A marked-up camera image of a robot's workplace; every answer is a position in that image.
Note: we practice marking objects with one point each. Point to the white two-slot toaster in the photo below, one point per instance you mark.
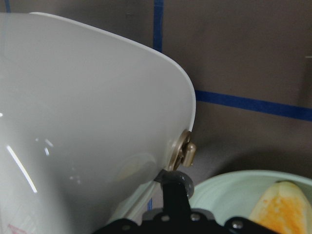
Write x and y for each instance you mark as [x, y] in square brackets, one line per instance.
[87, 121]

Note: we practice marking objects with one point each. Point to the light green plate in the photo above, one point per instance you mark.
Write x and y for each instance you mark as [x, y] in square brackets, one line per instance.
[225, 195]

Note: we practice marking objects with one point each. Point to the toast slice on plate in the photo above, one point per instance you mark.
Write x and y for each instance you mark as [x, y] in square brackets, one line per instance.
[283, 208]

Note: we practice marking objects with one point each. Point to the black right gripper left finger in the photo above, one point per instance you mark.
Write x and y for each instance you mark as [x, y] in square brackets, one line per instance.
[162, 221]

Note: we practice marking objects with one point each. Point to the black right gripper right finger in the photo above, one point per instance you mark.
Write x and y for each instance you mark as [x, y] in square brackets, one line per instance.
[203, 222]

